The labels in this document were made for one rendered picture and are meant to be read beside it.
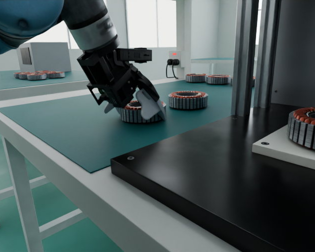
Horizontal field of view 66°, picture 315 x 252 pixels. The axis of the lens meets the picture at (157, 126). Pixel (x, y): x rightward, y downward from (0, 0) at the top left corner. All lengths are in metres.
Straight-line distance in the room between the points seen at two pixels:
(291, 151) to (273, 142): 0.03
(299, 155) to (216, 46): 7.82
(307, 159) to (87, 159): 0.29
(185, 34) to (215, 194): 1.20
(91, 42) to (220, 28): 7.75
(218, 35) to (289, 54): 7.52
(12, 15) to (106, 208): 0.21
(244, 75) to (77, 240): 1.17
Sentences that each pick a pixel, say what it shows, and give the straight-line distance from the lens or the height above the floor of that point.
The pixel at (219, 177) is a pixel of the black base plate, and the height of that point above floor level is 0.77.
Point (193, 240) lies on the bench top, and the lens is 0.23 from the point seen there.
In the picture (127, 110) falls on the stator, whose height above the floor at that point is 0.78.
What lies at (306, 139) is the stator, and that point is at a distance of 0.35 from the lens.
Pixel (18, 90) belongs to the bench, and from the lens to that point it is 1.44.
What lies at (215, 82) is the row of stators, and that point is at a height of 0.76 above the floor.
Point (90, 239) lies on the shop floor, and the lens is 1.41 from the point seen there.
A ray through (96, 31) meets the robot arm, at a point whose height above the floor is 0.94.
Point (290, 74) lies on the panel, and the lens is 0.66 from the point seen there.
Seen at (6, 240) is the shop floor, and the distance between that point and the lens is 1.59.
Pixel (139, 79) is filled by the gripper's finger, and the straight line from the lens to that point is 0.50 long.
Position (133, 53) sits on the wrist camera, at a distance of 0.52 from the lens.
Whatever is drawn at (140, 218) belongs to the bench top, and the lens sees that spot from 0.26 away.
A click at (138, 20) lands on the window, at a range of 5.88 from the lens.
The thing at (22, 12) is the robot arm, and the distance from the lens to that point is 0.26.
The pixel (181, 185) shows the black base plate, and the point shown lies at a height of 0.77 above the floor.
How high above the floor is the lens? 0.90
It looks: 17 degrees down
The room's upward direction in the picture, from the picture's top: 2 degrees counter-clockwise
